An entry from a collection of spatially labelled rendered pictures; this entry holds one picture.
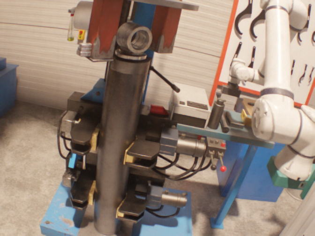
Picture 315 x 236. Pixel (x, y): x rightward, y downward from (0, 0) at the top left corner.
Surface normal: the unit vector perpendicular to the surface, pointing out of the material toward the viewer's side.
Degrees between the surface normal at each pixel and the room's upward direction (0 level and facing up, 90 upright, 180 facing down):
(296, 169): 68
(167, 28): 90
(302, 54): 90
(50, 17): 90
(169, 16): 90
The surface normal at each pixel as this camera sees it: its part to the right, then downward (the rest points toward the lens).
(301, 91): -0.05, 0.44
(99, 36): 0.62, 0.46
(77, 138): 0.20, -0.87
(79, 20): -0.11, 0.69
